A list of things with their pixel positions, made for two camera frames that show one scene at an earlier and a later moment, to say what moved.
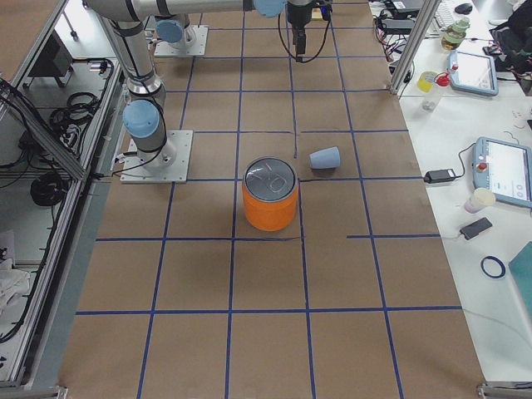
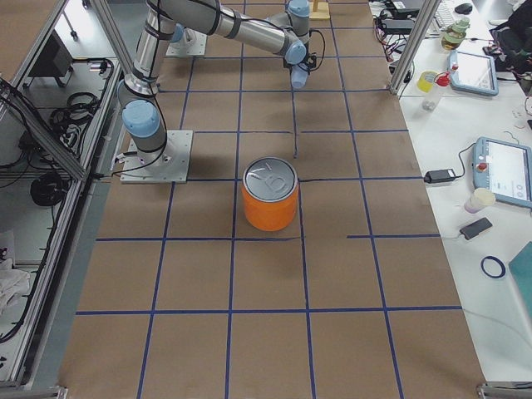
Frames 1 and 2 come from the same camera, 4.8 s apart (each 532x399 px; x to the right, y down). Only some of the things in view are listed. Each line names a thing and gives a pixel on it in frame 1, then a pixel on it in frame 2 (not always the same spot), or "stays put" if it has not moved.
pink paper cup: x=480 y=198 stays put
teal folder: x=521 y=268 stays put
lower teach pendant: x=505 y=169 stays put
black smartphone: x=475 y=228 stays put
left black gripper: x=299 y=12 → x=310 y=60
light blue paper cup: x=326 y=158 → x=299 y=76
